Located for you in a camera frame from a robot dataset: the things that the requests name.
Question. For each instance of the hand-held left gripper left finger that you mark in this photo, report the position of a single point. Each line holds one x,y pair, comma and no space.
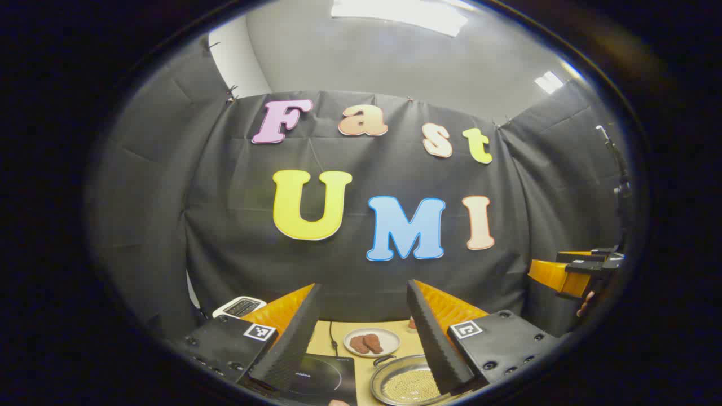
293,349

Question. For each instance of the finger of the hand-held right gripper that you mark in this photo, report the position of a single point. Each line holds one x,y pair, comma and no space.
555,276
598,257

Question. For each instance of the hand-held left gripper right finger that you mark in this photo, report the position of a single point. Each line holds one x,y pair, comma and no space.
437,355

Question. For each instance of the black induction cooktop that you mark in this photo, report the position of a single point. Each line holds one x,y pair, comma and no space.
327,378

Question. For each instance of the stainless steel pot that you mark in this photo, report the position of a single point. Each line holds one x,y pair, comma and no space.
389,375

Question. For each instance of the pile of soybeans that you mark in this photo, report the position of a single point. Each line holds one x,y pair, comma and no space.
412,386

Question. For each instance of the white round plate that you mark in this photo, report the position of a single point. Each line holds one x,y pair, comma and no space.
390,338

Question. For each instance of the raw red meat piece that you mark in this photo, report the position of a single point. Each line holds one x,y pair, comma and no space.
373,343
358,345

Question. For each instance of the white toaster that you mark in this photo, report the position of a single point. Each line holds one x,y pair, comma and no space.
240,307

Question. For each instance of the black stand pole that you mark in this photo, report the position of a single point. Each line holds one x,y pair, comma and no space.
623,189

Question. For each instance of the ceiling light panel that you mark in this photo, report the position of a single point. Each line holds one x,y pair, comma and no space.
549,82

